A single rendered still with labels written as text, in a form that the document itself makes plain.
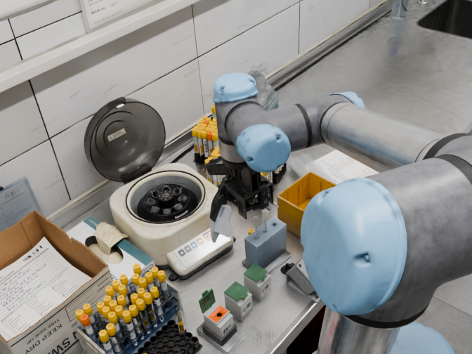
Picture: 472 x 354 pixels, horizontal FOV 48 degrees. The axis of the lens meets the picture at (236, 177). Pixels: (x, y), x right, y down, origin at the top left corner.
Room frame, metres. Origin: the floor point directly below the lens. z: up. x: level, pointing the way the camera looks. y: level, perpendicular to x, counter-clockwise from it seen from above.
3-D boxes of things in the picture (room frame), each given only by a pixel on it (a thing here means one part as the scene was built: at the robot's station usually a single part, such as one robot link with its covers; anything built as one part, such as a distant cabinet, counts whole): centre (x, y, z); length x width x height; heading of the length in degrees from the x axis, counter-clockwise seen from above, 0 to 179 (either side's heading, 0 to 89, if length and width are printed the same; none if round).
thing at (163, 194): (0.99, 0.18, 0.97); 0.15 x 0.15 x 0.07
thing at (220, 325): (0.66, 0.06, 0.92); 0.05 x 0.04 x 0.06; 46
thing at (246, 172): (0.79, -0.02, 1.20); 0.09 x 0.08 x 0.12; 35
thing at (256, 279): (0.77, -0.03, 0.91); 0.05 x 0.04 x 0.07; 46
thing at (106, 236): (0.88, 0.32, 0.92); 0.24 x 0.12 x 0.10; 46
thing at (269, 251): (0.86, -0.06, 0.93); 0.10 x 0.07 x 0.10; 131
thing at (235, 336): (0.66, 0.06, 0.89); 0.09 x 0.05 x 0.04; 46
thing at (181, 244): (0.98, 0.17, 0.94); 0.30 x 0.24 x 0.12; 37
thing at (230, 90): (0.79, -0.01, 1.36); 0.09 x 0.08 x 0.11; 17
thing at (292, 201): (0.98, -0.19, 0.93); 0.13 x 0.13 x 0.10; 42
